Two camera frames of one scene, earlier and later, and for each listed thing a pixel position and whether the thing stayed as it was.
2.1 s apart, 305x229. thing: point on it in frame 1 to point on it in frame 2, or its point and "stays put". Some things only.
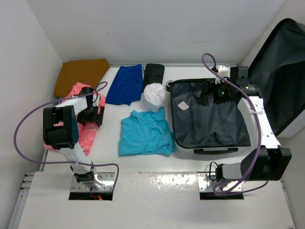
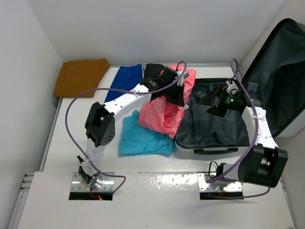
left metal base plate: [104, 182] stays put
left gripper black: [96, 118] to [178, 99]
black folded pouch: [153, 73] stays put
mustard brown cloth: [87, 72] stays put
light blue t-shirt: [146, 133] stays put
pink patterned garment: [86, 134] to [162, 114]
